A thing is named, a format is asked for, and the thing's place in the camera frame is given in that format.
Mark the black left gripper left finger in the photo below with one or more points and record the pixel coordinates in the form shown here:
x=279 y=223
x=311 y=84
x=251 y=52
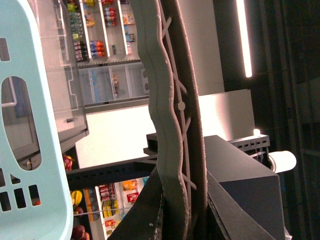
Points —
x=144 y=221

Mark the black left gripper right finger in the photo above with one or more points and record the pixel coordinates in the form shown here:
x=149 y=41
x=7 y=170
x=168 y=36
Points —
x=233 y=222

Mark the large light blue basket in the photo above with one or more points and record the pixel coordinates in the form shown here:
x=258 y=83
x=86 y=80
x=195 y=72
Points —
x=35 y=64

